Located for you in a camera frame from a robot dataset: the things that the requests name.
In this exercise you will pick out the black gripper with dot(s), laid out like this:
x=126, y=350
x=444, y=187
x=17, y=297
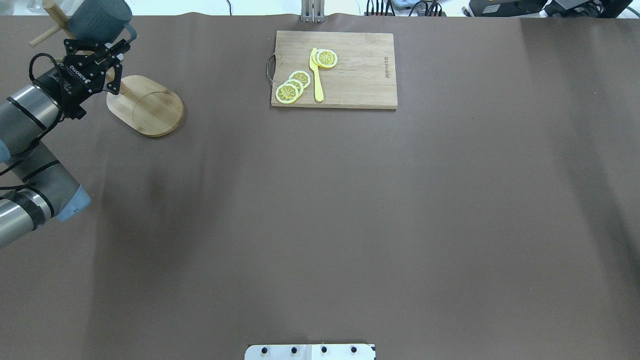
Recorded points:
x=64, y=85

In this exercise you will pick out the dark teal ribbed cup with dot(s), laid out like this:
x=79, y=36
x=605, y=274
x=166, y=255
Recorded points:
x=102, y=21

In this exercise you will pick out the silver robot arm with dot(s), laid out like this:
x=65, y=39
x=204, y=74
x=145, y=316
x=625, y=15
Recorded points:
x=56, y=92

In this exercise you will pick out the wooden cup storage rack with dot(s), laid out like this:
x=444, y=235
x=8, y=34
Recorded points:
x=146, y=106

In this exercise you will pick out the lemon slice toy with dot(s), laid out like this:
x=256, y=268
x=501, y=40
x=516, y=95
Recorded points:
x=285, y=94
x=301, y=76
x=297, y=84
x=324, y=58

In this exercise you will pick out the yellow plastic knife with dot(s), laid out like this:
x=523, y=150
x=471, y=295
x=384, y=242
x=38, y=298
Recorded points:
x=317, y=84

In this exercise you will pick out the wooden cutting board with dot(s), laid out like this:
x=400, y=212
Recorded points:
x=363, y=78

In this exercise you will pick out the white mounting plate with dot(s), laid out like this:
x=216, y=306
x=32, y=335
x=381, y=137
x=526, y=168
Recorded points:
x=319, y=351

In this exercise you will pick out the black monitor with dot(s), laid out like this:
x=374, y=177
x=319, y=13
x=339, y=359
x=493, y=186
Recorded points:
x=505, y=8

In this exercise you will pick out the aluminium frame post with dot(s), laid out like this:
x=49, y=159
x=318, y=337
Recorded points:
x=313, y=11

